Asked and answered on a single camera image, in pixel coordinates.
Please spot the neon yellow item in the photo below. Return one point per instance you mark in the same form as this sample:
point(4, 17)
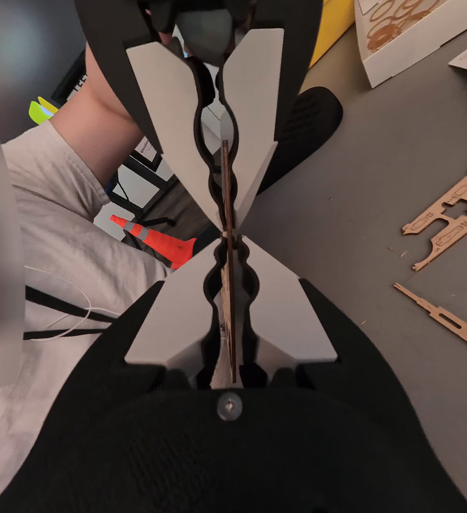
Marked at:
point(43, 110)

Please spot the black framed white sign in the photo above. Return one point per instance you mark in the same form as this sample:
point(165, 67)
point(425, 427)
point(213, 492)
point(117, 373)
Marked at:
point(71, 80)
point(149, 154)

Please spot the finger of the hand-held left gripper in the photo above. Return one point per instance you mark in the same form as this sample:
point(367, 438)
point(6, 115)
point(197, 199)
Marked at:
point(165, 100)
point(257, 100)

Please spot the yellow plastic bin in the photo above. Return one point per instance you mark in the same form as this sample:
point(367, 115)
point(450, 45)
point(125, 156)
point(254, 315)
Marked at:
point(333, 28)

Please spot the person's left forearm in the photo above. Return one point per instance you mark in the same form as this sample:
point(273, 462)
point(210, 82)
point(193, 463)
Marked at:
point(97, 124)

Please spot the white t-shirt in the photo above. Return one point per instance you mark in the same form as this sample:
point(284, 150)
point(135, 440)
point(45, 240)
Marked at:
point(77, 240)

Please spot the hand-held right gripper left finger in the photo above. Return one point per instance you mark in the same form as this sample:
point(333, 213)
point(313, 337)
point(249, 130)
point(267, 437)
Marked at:
point(165, 324)

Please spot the slim slotted wooden strip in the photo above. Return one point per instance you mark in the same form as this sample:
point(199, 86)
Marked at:
point(450, 322)

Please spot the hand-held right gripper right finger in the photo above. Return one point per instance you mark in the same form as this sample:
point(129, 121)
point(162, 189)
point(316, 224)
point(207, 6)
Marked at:
point(293, 320)

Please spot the black metal stand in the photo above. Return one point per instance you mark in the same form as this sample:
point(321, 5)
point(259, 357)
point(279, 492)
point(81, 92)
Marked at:
point(137, 200)

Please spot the large wooden model parts sheet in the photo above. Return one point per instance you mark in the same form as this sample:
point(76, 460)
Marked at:
point(228, 280)

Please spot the pile of tan rubber bands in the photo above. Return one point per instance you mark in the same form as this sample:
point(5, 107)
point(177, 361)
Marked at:
point(393, 24)

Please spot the white cardboard box tray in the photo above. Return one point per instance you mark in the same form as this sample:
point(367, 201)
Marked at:
point(401, 64)

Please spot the black mesh pad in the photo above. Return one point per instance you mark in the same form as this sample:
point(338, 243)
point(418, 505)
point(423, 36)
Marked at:
point(309, 132)

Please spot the orange traffic cone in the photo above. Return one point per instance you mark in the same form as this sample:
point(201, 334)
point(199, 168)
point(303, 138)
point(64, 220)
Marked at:
point(161, 244)

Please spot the small wooden numbered parts frame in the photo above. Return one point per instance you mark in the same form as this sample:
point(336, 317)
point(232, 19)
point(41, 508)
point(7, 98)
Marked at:
point(450, 216)

